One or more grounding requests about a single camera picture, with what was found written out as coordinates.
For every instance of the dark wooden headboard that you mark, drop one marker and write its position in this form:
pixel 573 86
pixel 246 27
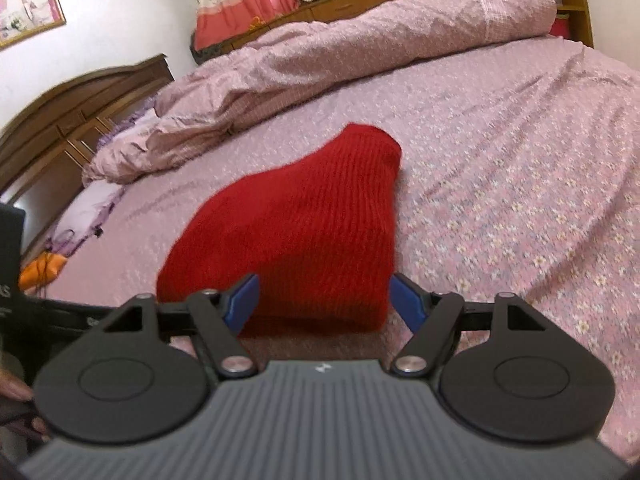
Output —
pixel 50 115

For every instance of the pink floral quilt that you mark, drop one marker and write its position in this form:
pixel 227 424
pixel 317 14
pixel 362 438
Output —
pixel 350 35

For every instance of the red knit cardigan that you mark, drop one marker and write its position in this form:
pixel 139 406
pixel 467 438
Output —
pixel 300 230

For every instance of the pink and cream curtain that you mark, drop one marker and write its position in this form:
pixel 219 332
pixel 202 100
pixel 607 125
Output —
pixel 225 25

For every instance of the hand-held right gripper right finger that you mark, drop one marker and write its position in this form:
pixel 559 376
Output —
pixel 405 300

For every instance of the framed wall photo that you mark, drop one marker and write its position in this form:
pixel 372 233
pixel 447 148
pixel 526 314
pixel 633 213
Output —
pixel 25 0

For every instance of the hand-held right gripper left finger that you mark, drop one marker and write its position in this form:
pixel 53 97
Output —
pixel 245 300

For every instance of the orange cloth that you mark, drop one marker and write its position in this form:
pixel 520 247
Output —
pixel 40 270

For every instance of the pink floral bed sheet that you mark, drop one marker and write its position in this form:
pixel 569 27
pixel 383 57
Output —
pixel 525 185

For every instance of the person's left hand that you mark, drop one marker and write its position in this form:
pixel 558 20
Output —
pixel 15 385

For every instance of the red cloth bundle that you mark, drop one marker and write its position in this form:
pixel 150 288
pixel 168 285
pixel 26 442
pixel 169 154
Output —
pixel 560 26

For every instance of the purple ruffled pillow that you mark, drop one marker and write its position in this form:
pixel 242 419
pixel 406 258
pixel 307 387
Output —
pixel 85 210

